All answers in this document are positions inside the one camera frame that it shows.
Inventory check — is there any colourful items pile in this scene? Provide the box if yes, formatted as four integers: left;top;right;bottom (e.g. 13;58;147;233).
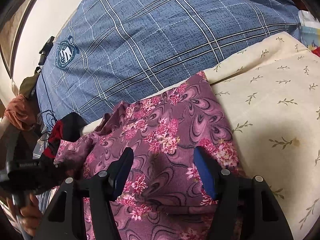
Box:
298;10;320;56

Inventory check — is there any cream leaf-print pillow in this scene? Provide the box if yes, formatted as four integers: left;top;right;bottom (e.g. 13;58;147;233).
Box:
82;31;320;240

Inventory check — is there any left hand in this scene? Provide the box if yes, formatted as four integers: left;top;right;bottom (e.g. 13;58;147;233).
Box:
18;193;42;237

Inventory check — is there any olive green cloth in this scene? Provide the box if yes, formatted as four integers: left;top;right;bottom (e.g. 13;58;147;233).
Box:
19;73;40;98

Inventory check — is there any wooden door frame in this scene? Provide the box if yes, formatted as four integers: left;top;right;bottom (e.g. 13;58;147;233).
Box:
1;0;37;78

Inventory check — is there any black charger with cable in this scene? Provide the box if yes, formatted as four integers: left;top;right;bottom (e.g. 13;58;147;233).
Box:
35;36;57;129

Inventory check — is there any orange cloth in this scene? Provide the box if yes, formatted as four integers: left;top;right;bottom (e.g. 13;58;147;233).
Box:
4;94;37;131

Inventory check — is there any black red garment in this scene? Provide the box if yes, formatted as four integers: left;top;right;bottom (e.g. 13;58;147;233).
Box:
40;112;87;163

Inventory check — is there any blue plaid bedsheet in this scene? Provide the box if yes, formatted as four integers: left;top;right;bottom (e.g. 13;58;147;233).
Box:
36;0;299;128

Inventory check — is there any purple floral cloth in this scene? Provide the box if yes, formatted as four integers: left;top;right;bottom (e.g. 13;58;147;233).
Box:
54;72;241;239

